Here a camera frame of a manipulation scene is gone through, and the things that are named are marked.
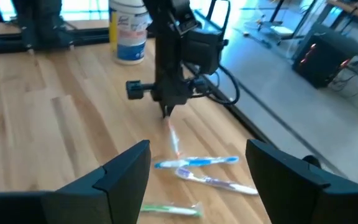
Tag purple wrapped toothbrush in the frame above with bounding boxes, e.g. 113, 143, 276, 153
175, 167, 260, 197

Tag tangled cables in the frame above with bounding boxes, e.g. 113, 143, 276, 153
329, 58, 358, 94

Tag black frame strap loop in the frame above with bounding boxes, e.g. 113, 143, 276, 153
301, 154, 323, 169
206, 0, 232, 34

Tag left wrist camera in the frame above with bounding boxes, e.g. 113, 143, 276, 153
181, 27, 228, 76

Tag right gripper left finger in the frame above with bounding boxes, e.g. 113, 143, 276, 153
40, 139, 152, 224

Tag blue wrapped toothbrush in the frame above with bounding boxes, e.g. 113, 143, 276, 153
153, 155, 241, 170

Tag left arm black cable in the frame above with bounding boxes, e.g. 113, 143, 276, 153
191, 63, 241, 106

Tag green wrapped toothbrush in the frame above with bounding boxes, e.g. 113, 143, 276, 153
140, 202, 204, 218

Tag black stand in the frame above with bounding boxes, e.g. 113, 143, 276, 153
268, 0, 318, 41

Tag black computer tower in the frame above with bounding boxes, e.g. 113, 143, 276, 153
292, 33, 358, 90

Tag Lysol wipes canister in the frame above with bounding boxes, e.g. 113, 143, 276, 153
108, 0, 150, 65

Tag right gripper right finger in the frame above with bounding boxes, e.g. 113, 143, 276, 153
246, 139, 358, 224

